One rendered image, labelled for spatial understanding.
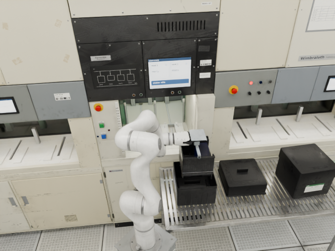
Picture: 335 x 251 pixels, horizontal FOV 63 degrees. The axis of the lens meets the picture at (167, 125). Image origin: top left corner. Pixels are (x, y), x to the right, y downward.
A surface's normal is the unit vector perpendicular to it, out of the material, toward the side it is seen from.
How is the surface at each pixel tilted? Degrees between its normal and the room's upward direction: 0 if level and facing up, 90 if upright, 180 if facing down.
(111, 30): 90
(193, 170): 89
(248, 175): 0
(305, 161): 0
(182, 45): 90
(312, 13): 90
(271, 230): 0
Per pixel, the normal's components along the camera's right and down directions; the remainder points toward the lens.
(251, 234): -0.02, -0.83
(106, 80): 0.11, 0.55
